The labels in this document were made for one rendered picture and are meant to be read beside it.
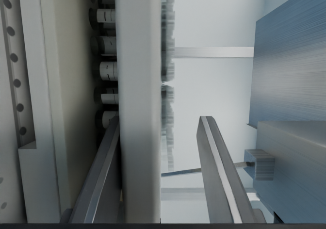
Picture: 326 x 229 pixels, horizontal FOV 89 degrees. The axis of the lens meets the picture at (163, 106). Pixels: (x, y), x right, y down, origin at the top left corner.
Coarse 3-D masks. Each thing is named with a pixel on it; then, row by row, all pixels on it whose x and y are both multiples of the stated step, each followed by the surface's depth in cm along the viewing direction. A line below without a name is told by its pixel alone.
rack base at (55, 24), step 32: (32, 0) 7; (64, 0) 8; (32, 32) 7; (64, 32) 8; (96, 32) 12; (32, 64) 8; (64, 64) 8; (32, 96) 8; (64, 96) 8; (64, 128) 8; (96, 128) 12; (32, 160) 8; (64, 160) 8; (32, 192) 8; (64, 192) 9
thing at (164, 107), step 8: (104, 8) 13; (112, 8) 13; (160, 8) 13; (168, 8) 13; (104, 32) 13; (112, 32) 13; (160, 32) 13; (168, 32) 13; (104, 56) 13; (112, 56) 13; (160, 56) 13; (112, 80) 13; (168, 80) 14; (168, 104) 17
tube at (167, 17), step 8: (96, 16) 11; (104, 16) 11; (112, 16) 11; (160, 16) 11; (168, 16) 11; (96, 24) 11; (104, 24) 11; (112, 24) 11; (160, 24) 11; (168, 24) 11
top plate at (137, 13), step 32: (128, 0) 7; (128, 32) 7; (128, 64) 8; (128, 96) 8; (128, 128) 8; (160, 128) 13; (128, 160) 8; (160, 160) 12; (128, 192) 8; (160, 192) 12
